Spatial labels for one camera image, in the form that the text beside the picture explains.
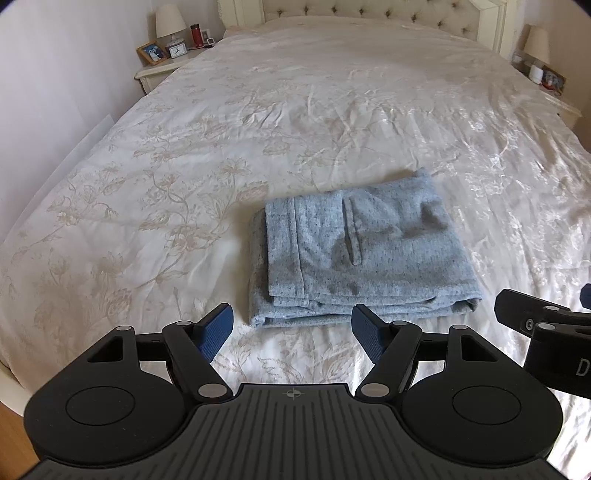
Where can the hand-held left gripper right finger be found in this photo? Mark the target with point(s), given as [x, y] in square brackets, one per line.
[367, 333]

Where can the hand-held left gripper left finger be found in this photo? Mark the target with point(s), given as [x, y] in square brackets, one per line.
[216, 332]

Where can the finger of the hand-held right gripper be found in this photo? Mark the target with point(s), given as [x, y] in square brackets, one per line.
[587, 295]
[512, 307]

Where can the grey speckled pants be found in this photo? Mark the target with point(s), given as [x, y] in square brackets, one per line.
[369, 258]

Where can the cream nightstand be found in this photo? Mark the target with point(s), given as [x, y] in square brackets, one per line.
[561, 108]
[159, 74]

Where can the cream floral bedspread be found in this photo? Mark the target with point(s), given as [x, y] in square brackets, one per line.
[323, 115]

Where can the white cylinder speaker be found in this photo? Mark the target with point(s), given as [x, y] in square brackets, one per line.
[536, 74]

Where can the cream shade table lamp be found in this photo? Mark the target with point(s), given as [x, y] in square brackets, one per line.
[536, 44]
[170, 21]

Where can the small white alarm clock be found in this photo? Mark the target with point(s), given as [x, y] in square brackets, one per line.
[177, 49]

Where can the small white desk gadget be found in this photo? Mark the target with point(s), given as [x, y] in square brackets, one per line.
[209, 39]

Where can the red bottle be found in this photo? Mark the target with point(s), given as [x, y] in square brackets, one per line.
[195, 36]

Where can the cream tufted headboard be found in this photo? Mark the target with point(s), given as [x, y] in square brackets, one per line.
[369, 11]

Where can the wooden picture frame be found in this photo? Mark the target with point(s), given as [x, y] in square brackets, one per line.
[553, 81]
[153, 53]

